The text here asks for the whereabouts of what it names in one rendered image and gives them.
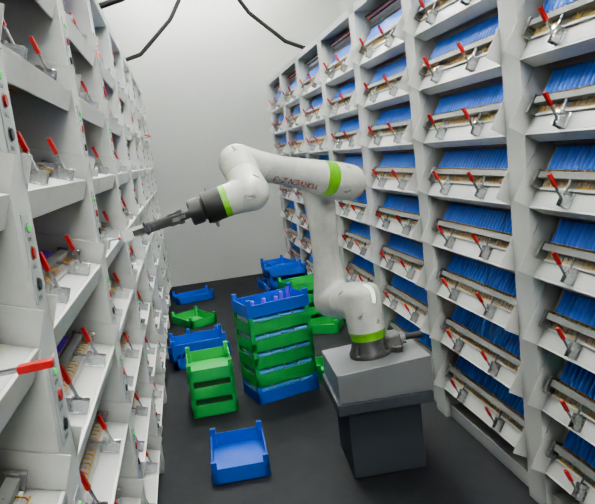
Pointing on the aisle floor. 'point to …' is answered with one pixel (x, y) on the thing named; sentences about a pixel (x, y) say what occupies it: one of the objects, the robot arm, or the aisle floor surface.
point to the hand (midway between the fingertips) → (133, 233)
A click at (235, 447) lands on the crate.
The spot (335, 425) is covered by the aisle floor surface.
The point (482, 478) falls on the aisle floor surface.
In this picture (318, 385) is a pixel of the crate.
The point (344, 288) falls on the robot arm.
